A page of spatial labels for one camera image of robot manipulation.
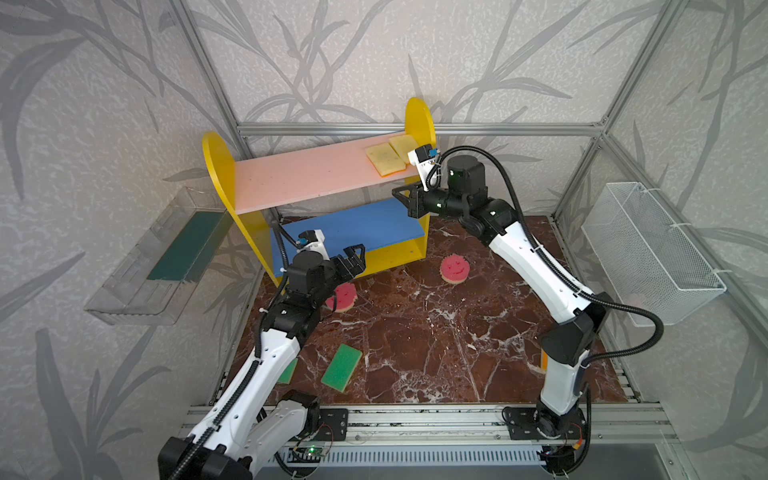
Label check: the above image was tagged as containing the clear plastic wall tray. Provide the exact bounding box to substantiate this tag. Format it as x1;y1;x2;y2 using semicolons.
84;187;233;326

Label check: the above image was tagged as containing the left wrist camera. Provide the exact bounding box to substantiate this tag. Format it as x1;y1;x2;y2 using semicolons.
297;229;329;260

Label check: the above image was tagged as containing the dark green scouring pad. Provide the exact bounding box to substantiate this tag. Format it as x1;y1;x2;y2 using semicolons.
147;211;231;282

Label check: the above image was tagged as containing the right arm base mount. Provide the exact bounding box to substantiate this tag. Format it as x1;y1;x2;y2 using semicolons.
501;403;586;442

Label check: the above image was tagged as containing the pink item in basket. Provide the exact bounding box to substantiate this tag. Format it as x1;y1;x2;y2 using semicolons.
622;293;649;310

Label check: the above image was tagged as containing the green sponge under arm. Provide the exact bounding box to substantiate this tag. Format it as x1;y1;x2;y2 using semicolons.
277;358;298;385

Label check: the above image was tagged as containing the pink top shelf board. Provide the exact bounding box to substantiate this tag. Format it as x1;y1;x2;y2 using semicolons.
234;132;417;214

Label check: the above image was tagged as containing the aluminium enclosure frame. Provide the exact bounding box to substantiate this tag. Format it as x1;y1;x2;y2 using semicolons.
167;0;768;349

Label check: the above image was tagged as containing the pink smiley sponge left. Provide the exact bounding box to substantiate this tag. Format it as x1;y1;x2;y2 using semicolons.
326;283;357;312

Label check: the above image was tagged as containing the green circuit board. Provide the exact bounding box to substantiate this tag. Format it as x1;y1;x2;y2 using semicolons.
288;445;331;464

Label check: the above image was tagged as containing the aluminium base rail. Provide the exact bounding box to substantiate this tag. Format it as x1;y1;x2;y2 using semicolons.
173;403;667;448

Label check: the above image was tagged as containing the pink smiley sponge right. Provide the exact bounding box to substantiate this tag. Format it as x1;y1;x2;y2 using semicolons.
439;254;470;285

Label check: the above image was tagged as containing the blue lower shelf board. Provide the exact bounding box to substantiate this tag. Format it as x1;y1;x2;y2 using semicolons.
285;198;429;275

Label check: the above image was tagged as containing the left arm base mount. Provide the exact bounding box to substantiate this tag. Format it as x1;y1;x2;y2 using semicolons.
290;407;349;442

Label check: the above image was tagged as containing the pink smiley sponge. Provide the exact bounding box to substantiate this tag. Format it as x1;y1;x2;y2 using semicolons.
439;254;470;285
326;283;357;312

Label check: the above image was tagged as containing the white wire mesh basket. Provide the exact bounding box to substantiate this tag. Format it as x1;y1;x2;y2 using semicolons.
582;182;727;326

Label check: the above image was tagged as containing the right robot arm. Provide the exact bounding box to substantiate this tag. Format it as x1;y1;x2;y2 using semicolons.
393;145;605;421

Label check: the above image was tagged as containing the green sponge centre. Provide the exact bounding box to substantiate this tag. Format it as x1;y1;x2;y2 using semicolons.
321;344;363;392

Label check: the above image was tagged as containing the yellow shelf unit frame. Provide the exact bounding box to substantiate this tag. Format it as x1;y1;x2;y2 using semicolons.
202;132;430;283

